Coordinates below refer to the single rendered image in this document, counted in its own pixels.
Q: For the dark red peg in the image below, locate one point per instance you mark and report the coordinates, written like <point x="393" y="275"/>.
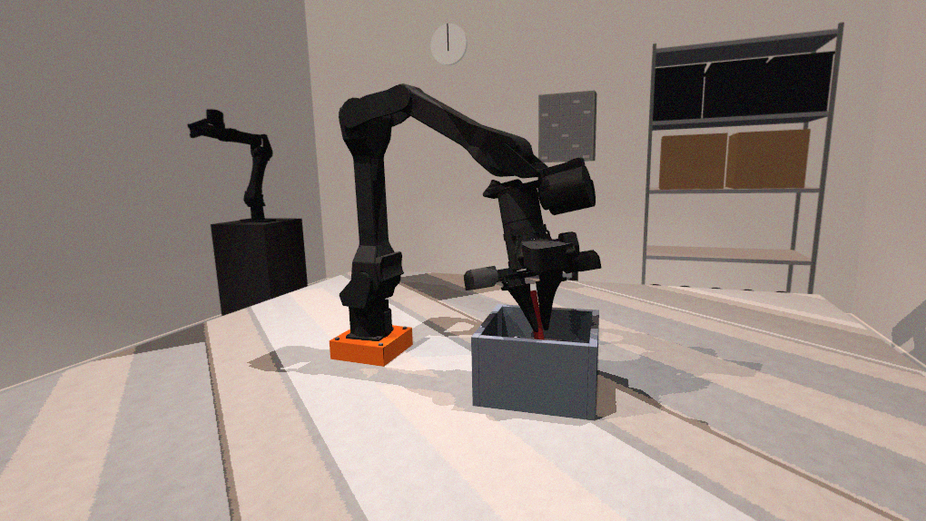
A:
<point x="539" y="334"/>

